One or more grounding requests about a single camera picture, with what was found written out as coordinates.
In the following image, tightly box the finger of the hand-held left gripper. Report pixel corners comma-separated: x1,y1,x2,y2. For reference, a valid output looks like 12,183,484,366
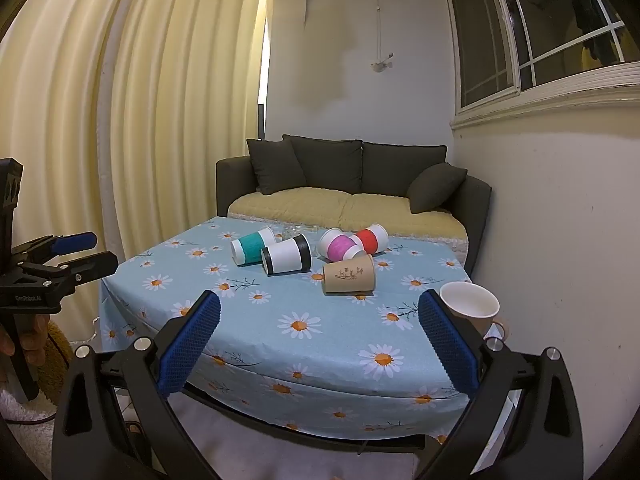
12,231,97,265
56,251,119,286

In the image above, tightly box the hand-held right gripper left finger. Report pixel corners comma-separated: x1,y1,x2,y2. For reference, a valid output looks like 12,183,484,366
51,289,222,480

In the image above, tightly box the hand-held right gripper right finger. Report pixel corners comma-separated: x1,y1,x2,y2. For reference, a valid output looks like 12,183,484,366
418,289,583,480

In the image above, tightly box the teal and white paper cup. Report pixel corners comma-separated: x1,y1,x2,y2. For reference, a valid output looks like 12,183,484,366
231,227,277,266

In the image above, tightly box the brown printed paper cup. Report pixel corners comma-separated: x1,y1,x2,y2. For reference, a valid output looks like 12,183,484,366
321,254,376,295

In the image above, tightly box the red and white paper cup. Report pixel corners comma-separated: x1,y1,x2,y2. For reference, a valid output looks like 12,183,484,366
350,224,390,255

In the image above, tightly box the black and white paper cup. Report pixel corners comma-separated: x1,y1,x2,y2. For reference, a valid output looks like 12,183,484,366
261,234,312,276

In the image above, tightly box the pink and white paper cup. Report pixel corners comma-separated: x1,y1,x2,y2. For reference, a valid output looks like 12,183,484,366
318,228,368,262

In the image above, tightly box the person's left hand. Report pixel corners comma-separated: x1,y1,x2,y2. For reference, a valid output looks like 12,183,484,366
0,312,48,386

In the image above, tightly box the white ceramic mug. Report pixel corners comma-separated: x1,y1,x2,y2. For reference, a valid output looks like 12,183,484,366
439,281,510,341

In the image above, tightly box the brown plush cushion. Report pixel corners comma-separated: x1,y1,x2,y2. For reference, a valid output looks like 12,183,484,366
37,320,76,401

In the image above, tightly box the blue daisy tablecloth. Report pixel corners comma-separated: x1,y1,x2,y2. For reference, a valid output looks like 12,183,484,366
98,216,506,443

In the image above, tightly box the white fluffy rug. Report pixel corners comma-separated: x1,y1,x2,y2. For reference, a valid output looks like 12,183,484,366
0,385,56,426

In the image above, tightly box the dark grey sofa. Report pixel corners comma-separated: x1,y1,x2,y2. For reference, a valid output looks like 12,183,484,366
216,134,493,281

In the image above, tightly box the cream curtain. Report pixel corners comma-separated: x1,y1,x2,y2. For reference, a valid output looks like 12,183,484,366
0,0,276,321

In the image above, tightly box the small dark grey cushion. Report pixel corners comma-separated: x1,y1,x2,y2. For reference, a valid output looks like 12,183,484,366
246,138,307,196
406,162,468,213

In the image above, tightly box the clear glass dish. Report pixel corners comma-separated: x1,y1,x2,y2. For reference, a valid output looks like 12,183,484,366
277,222,321,239

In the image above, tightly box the large dark grey back cushion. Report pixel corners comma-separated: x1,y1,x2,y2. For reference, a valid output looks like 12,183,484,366
361,142,448,196
282,134,364,195

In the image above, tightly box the yellow quilted sofa cover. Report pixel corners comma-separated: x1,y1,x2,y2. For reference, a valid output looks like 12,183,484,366
227,186,469,261

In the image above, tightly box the white framed window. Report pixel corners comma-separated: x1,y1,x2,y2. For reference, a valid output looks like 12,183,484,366
440,0,640,128

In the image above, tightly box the white wall hanger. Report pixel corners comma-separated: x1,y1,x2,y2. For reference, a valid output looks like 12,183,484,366
370,0,394,73

